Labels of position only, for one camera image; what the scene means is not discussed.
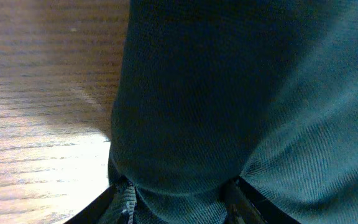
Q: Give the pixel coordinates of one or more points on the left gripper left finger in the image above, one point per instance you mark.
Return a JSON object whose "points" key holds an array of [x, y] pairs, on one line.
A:
{"points": [[116, 205]]}

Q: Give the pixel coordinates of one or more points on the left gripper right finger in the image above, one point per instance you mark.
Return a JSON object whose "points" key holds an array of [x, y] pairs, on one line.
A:
{"points": [[244, 204]]}

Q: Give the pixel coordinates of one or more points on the black polo shirt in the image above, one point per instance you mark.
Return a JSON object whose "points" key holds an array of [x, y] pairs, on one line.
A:
{"points": [[263, 90]]}

